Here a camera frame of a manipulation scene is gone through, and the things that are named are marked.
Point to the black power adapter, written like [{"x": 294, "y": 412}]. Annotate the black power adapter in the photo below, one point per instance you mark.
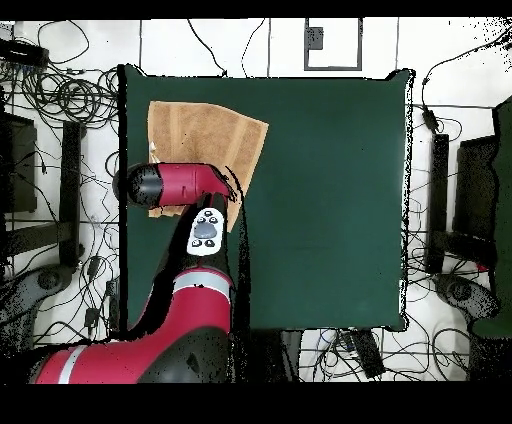
[
  {"x": 94, "y": 266},
  {"x": 91, "y": 317},
  {"x": 430, "y": 120}
]

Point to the black stand bar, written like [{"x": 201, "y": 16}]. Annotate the black stand bar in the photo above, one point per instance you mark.
[
  {"x": 438, "y": 200},
  {"x": 70, "y": 192}
]

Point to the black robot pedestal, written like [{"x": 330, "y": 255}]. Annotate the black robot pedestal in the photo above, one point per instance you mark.
[{"x": 280, "y": 356}]

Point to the orange terry towel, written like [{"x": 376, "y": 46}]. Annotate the orange terry towel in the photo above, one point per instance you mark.
[{"x": 208, "y": 132}]

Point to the dark grey block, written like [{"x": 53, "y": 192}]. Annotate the dark grey block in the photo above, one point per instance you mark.
[{"x": 316, "y": 40}]

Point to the green hanging cloth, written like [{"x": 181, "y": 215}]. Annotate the green hanging cloth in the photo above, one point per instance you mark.
[{"x": 504, "y": 200}]

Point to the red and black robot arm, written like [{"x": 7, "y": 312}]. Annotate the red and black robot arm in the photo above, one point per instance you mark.
[{"x": 180, "y": 312}]

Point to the dark green table cloth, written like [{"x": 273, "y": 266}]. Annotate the dark green table cloth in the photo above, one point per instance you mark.
[{"x": 320, "y": 200}]

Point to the black power strip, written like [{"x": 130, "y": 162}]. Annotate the black power strip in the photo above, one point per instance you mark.
[
  {"x": 24, "y": 54},
  {"x": 114, "y": 304},
  {"x": 368, "y": 352}
]

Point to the black furniture panel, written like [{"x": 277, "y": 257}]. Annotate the black furniture panel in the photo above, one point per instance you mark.
[
  {"x": 20, "y": 168},
  {"x": 476, "y": 188}
]

